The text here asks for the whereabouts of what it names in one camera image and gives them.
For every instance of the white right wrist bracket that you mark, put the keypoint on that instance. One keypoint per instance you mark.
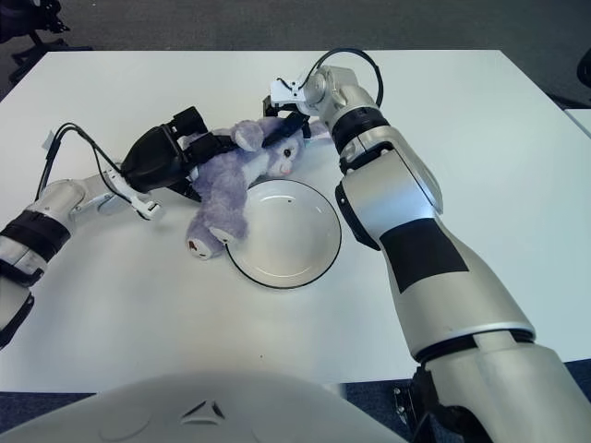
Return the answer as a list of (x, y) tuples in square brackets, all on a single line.
[(286, 92)]

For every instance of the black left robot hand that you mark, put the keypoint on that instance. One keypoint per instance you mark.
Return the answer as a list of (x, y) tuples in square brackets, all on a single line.
[(152, 161)]

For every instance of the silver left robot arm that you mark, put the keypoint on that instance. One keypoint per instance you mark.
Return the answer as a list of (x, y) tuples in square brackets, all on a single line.
[(55, 198)]

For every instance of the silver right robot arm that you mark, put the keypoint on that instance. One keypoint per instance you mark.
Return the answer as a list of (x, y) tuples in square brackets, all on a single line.
[(392, 207)]

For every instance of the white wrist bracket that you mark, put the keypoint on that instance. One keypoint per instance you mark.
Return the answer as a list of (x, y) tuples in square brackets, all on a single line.
[(138, 200), (286, 92)]

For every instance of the purple plush bunny doll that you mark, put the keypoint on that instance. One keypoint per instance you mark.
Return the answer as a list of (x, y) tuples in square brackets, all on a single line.
[(231, 184)]

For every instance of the grey robot torso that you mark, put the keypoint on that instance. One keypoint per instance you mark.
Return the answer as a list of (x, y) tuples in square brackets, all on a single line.
[(208, 415)]

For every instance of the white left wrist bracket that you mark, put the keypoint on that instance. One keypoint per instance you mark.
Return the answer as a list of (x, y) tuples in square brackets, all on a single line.
[(138, 200)]

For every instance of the white side table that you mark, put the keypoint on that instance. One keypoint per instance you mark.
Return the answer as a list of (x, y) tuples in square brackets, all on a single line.
[(579, 121)]

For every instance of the white plate with black rim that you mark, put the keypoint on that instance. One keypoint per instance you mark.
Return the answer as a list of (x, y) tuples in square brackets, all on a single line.
[(291, 240)]

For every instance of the black office chair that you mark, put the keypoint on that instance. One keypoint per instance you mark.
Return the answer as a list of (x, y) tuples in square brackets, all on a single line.
[(23, 23)]

